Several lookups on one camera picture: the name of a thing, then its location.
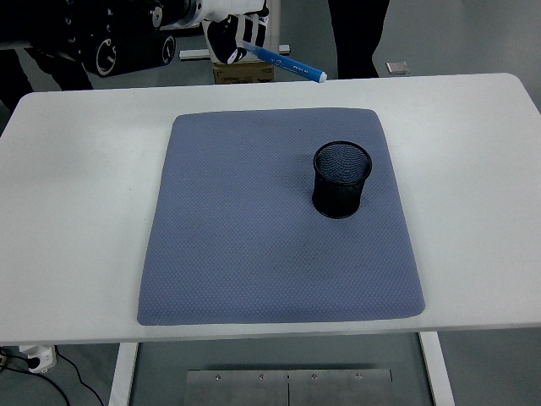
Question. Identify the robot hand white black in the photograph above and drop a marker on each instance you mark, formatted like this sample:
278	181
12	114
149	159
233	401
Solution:
228	8

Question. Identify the blue marker pen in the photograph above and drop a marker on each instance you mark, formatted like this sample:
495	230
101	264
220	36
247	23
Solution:
287	63

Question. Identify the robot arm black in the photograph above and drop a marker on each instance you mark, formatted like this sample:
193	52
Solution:
127	46

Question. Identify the black mesh pen holder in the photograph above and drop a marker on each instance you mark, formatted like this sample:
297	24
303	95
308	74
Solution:
338	199

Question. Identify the white upright stand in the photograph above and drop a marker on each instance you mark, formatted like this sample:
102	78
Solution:
275	29

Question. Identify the white stand base bar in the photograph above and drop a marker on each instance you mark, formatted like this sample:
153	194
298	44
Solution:
192	54

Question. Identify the brown cardboard box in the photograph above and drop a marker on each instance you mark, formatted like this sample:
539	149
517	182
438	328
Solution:
241	75

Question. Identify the person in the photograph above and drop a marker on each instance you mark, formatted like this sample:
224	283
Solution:
63	74
359	38

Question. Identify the small grey floor plate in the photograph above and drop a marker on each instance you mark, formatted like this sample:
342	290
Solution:
398	68

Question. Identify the blue-grey textured mat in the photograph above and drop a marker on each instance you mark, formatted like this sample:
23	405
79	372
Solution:
274	262

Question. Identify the white table leg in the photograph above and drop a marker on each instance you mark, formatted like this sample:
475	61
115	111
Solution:
122	372
435	372

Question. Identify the white power strip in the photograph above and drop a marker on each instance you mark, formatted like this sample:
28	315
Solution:
40	359

